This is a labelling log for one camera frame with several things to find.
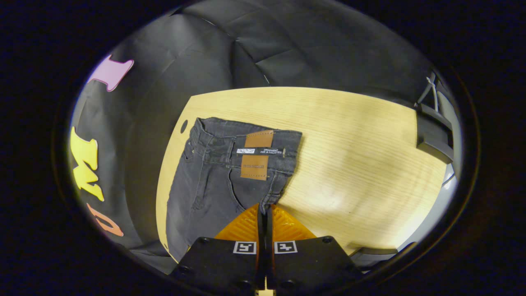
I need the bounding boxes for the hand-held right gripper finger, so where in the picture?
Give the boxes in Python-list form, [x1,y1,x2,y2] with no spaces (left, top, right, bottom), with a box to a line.
[265,203,365,293]
[171,203,265,293]

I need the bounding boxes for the black backdrop cloth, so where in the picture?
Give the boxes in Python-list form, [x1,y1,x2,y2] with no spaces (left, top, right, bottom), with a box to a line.
[70,0,436,274]

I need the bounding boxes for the white cable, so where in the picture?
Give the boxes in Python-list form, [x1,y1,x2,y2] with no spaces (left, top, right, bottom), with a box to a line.
[417,73,438,112]

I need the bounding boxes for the dark grey jeans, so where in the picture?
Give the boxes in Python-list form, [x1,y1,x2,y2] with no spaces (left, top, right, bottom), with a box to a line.
[164,116,303,262]

